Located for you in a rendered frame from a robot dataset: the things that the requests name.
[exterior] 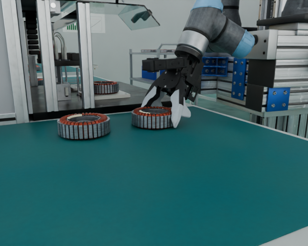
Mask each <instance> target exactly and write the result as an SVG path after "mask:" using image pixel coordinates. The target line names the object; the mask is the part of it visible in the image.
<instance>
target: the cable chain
mask: <svg viewBox="0 0 308 246"><path fill-rule="evenodd" d="M25 22H26V29H27V34H28V36H27V39H28V44H39V41H38V40H36V39H38V35H37V33H38V30H36V29H37V21H36V15H35V13H25ZM28 49H39V46H38V45H29V46H28ZM29 54H30V55H27V56H37V55H39V54H40V51H39V50H29Z"/></svg>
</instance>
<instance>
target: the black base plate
mask: <svg viewBox="0 0 308 246"><path fill-rule="evenodd" d="M117 83H119V90H120V91H123V92H126V93H129V94H130V95H131V97H130V98H117V99H104V100H95V108H87V109H84V108H83V107H82V97H81V96H80V95H77V94H78V91H72V90H71V100H66V101H58V108H59V111H51V112H47V111H46V108H45V98H44V86H43V85H38V86H30V91H31V100H32V109H33V114H31V115H32V118H33V121H40V120H50V119H59V118H61V117H63V116H65V115H71V114H75V113H76V114H78V113H81V114H82V113H84V114H85V113H100V114H109V113H119V112H129V111H133V110H134V109H136V108H139V107H141V105H142V103H143V100H144V98H145V95H146V93H147V92H148V89H145V88H141V87H138V86H134V85H130V84H127V83H123V82H117ZM161 103H162V107H172V102H171V97H169V96H168V95H166V94H165V95H164V97H163V98H162V99H161Z"/></svg>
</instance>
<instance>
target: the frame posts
mask: <svg viewBox="0 0 308 246"><path fill-rule="evenodd" d="M35 2H36V12H37V22H38V32H39V43H40V53H41V63H42V74H43V83H44V98H45V108H46V111H47V112H51V111H59V108H58V96H57V85H56V77H58V76H57V67H56V66H55V61H54V50H53V45H54V42H53V38H52V27H51V25H52V24H53V23H54V22H51V15H50V3H49V0H35ZM89 3H90V2H89V1H77V2H76V14H77V30H78V45H79V61H80V76H81V91H82V107H83V108H84V109H87V108H95V99H94V80H93V62H92V43H91V24H90V5H89ZM24 29H25V39H26V48H27V54H28V55H30V54H29V50H34V49H28V46H29V45H33V44H28V39H27V36H28V34H27V29H26V22H25V21H24ZM27 57H28V66H29V75H30V85H31V86H38V79H37V69H36V60H35V56H27Z"/></svg>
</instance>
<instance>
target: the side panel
mask: <svg viewBox="0 0 308 246"><path fill-rule="evenodd" d="M18 123H29V114H28V106H27V97H26V88H25V79H24V70H23V62H22V49H21V40H20V32H19V23H18V14H17V6H16V0H0V125H8V124H18Z"/></svg>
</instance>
